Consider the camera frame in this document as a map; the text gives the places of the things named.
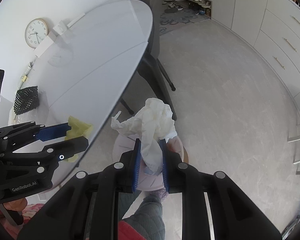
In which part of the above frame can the grey patterned rug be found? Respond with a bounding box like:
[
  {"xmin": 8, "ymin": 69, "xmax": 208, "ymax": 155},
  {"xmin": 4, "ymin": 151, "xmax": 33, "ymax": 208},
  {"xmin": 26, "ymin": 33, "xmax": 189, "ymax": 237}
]
[{"xmin": 159, "ymin": 8, "xmax": 209, "ymax": 36}]

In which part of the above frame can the white card box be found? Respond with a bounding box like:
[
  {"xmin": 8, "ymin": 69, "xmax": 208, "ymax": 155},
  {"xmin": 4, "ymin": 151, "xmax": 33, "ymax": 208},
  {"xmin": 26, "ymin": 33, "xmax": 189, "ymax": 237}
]
[{"xmin": 34, "ymin": 36, "xmax": 56, "ymax": 57}]

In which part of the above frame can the round white wall clock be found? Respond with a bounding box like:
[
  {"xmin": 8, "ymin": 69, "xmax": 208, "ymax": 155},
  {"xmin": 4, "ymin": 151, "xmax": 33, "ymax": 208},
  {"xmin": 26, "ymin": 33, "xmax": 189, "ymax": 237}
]
[{"xmin": 25, "ymin": 18, "xmax": 49, "ymax": 49}]

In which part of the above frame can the dark grey chair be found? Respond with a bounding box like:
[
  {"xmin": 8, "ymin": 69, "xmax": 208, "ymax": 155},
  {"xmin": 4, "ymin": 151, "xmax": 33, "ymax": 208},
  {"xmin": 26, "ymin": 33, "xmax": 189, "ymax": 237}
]
[{"xmin": 118, "ymin": 0, "xmax": 178, "ymax": 122}]

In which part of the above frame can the green paper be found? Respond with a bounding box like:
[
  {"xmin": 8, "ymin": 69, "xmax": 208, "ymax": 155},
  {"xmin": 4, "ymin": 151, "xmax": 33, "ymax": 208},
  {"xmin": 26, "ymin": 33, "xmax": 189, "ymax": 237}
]
[{"xmin": 65, "ymin": 115, "xmax": 94, "ymax": 164}]

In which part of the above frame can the shoe shelf with shoes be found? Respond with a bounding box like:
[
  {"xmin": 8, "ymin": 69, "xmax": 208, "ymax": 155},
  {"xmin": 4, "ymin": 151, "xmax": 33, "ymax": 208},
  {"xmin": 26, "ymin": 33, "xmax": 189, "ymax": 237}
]
[{"xmin": 162, "ymin": 0, "xmax": 212, "ymax": 18}]

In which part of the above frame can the white drawer cabinet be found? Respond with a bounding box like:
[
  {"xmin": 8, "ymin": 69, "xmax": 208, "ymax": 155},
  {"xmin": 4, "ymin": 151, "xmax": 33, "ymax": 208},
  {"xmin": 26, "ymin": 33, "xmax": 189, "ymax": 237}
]
[{"xmin": 254, "ymin": 0, "xmax": 300, "ymax": 97}]

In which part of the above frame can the person's left hand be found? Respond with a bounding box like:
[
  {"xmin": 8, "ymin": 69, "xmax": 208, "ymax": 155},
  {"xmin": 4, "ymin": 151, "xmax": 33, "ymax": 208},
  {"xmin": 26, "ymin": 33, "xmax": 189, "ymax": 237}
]
[{"xmin": 4, "ymin": 198, "xmax": 27, "ymax": 212}]

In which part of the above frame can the white slotted trash bin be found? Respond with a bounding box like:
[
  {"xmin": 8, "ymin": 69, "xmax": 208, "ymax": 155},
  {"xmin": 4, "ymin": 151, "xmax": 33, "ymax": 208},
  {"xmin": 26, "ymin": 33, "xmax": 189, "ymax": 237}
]
[{"xmin": 112, "ymin": 134, "xmax": 187, "ymax": 192}]

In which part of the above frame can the white tissue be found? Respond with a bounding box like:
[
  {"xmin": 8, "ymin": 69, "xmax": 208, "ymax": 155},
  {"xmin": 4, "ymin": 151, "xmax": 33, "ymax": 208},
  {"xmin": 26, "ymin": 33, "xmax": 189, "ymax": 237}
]
[{"xmin": 111, "ymin": 97, "xmax": 178, "ymax": 172}]

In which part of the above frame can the black foam mesh sleeve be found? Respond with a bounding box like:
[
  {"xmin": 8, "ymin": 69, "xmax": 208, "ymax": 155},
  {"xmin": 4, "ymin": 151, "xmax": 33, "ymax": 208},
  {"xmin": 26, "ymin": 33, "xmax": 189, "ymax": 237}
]
[{"xmin": 13, "ymin": 86, "xmax": 39, "ymax": 115}]

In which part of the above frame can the person's grey quilted leg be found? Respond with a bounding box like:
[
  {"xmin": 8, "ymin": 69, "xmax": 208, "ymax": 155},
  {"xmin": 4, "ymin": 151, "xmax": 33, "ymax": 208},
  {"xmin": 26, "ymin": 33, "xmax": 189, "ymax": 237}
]
[{"xmin": 118, "ymin": 188, "xmax": 168, "ymax": 240}]

